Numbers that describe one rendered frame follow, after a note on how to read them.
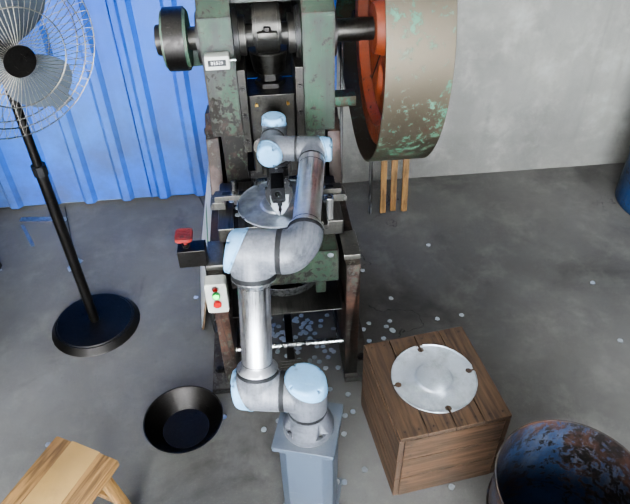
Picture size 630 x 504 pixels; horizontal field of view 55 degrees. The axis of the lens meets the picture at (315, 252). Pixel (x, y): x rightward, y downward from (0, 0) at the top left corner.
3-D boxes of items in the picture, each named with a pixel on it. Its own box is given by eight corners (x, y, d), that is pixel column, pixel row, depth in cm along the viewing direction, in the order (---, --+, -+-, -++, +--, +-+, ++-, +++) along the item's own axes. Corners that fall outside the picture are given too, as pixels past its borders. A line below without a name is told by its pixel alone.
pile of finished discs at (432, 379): (492, 403, 195) (492, 402, 195) (407, 421, 191) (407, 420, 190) (456, 339, 217) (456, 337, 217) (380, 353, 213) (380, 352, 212)
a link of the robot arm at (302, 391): (327, 424, 168) (326, 394, 159) (279, 422, 169) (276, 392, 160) (329, 389, 177) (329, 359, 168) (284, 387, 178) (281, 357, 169)
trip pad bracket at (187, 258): (212, 290, 215) (204, 247, 202) (185, 292, 214) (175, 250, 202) (213, 278, 220) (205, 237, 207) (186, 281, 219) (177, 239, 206)
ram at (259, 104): (299, 176, 203) (296, 94, 184) (255, 179, 202) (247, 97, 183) (295, 150, 217) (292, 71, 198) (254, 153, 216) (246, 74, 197)
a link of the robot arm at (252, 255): (283, 422, 166) (279, 238, 145) (230, 419, 167) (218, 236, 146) (288, 396, 177) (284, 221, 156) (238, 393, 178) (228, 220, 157)
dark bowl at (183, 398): (224, 459, 221) (222, 448, 216) (142, 467, 219) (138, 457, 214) (225, 392, 244) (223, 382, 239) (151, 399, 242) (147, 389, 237)
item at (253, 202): (265, 240, 195) (264, 238, 194) (222, 200, 213) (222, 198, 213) (336, 207, 207) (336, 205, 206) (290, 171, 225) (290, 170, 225)
